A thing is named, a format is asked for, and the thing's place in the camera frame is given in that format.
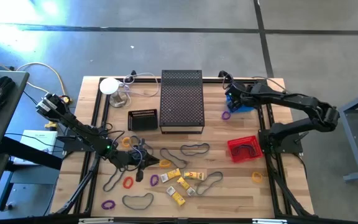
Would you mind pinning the white mushroom lamp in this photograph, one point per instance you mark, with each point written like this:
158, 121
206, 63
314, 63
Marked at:
109, 86

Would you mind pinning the yellow crayon box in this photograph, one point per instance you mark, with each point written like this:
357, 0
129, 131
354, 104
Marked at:
177, 197
171, 175
194, 176
183, 183

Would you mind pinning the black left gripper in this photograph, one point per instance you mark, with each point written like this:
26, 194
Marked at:
130, 159

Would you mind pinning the red plastic basket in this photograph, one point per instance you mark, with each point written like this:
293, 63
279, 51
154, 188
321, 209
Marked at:
244, 140

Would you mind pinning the yellow power plug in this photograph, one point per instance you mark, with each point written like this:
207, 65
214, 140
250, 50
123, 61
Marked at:
51, 126

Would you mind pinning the white cardboard box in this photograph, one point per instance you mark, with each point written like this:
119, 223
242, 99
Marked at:
48, 137

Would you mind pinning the silver metal bracket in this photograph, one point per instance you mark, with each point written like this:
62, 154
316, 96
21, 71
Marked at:
269, 221
95, 220

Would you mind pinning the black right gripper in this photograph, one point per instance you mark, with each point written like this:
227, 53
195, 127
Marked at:
238, 91

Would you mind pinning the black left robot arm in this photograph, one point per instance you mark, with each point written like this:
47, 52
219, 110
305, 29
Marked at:
73, 124

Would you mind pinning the grey side table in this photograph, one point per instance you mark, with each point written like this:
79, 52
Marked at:
5, 130

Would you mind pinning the black perforated metal riser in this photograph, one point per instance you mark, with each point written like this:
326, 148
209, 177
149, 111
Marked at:
182, 96

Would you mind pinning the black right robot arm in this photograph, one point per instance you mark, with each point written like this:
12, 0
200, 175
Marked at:
291, 101

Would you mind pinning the black plastic basket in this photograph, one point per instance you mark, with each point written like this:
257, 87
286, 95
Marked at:
141, 123

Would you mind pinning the blue plastic basket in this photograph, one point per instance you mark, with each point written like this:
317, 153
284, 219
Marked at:
248, 109

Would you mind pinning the blue-grey metal table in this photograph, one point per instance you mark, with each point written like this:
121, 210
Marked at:
351, 140

